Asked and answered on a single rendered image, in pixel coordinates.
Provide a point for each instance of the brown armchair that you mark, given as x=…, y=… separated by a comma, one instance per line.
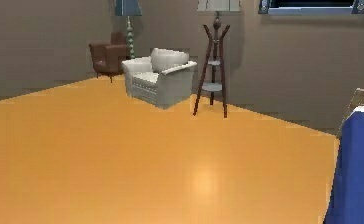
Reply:
x=108, y=56

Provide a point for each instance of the white armchair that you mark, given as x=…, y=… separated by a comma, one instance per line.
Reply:
x=163, y=81

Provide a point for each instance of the brown tripod floor lamp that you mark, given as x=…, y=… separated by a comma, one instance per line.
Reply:
x=216, y=66

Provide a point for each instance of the blue covered bed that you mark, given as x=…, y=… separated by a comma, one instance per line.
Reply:
x=355, y=166

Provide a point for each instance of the blue shade floor lamp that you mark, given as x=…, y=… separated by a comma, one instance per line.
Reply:
x=130, y=20

